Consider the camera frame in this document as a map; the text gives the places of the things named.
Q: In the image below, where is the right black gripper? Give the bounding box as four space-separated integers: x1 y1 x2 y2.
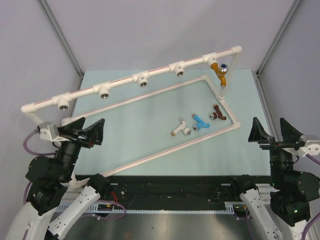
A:
247 116 304 188

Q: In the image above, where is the blue water faucet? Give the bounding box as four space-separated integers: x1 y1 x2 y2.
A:
192 113 210 132

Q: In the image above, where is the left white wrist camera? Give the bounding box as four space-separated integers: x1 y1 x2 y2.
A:
37 121 63 142

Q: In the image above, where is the brown water faucet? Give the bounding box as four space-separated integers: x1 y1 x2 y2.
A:
209 104 227 121

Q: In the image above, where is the white PVC pipe frame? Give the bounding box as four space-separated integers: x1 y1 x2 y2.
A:
20 45 242 177

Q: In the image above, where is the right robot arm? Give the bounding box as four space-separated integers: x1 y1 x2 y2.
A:
230 117 320 240

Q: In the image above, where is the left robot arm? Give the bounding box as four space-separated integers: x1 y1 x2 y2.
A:
6 117 111 240

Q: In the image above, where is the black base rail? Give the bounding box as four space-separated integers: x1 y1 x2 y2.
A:
72 174 273 211

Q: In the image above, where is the white water faucet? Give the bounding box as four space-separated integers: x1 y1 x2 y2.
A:
171 117 192 136

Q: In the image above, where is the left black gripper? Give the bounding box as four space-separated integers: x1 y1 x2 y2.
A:
56 116 105 180

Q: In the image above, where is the white slotted cable duct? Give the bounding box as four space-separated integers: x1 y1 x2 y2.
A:
57 201 241 215

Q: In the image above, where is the orange water faucet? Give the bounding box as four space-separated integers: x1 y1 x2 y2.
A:
210 62 229 89

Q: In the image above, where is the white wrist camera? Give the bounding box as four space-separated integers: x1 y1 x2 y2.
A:
297 135 320 157
37 121 63 142

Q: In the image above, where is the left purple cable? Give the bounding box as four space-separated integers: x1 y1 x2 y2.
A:
22 131 127 238

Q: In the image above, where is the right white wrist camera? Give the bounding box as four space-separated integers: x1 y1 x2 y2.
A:
297 135 320 157

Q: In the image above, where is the light blue table mat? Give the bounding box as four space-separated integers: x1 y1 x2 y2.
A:
75 69 270 177

